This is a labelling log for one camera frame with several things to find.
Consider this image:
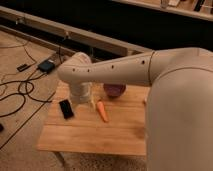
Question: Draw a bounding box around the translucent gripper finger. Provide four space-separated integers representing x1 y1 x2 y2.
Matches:
90 96 96 109

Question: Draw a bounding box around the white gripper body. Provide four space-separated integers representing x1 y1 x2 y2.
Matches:
69 83 91 104

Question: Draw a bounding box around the orange pepper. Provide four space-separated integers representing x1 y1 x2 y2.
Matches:
96 100 109 122

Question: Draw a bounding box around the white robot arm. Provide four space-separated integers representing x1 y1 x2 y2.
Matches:
58 48 213 171

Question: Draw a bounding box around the black phone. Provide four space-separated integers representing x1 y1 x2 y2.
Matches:
59 100 74 119

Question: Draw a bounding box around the purple bowl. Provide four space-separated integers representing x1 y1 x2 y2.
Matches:
103 84 126 98

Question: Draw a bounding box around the dark power adapter box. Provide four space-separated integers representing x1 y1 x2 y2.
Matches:
38 60 55 73

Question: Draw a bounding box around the wooden table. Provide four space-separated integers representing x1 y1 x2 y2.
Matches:
37 82 149 156

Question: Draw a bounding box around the small black device on floor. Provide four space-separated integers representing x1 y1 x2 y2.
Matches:
17 64 30 72

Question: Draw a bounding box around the black floor cable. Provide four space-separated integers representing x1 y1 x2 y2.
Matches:
0 34 69 118

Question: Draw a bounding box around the long metal rail frame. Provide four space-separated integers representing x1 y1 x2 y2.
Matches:
0 6 152 56

